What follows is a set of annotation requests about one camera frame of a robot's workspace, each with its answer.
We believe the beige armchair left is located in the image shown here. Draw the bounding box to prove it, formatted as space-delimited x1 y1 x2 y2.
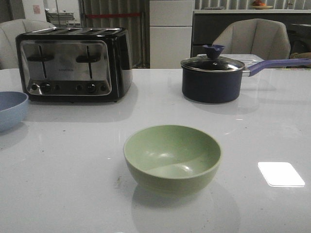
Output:
0 19 55 69

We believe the grey counter cabinet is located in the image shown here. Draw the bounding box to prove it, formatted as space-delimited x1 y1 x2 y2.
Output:
190 9 311 56

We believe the red barrier tape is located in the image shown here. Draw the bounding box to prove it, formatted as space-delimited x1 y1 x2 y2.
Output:
85 12 141 19

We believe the beige armchair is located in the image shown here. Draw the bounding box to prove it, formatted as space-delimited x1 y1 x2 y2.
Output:
213 18 291 60
0 19 55 69

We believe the green bowl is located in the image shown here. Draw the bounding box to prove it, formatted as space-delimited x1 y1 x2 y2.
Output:
123 125 222 196

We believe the glass pot lid blue knob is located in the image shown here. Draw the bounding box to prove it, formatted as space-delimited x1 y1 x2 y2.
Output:
180 44 245 72

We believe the blue bowl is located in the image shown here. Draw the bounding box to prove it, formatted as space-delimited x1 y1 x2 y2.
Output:
0 91 29 132

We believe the clear plastic container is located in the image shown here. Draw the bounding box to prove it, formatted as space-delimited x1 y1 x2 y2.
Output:
197 53 265 64

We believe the beige armchair right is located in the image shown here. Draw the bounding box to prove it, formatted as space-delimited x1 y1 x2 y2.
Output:
213 18 291 60

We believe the dark blue saucepan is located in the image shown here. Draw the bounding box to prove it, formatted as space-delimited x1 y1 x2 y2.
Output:
182 58 311 104

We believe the white refrigerator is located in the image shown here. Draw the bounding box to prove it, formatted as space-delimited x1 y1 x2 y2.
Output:
149 0 194 69

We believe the fruit plate on counter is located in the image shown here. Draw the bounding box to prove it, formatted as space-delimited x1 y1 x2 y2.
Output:
251 0 273 10

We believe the black chrome four-slot toaster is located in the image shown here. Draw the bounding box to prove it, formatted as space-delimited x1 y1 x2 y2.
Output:
16 28 133 102

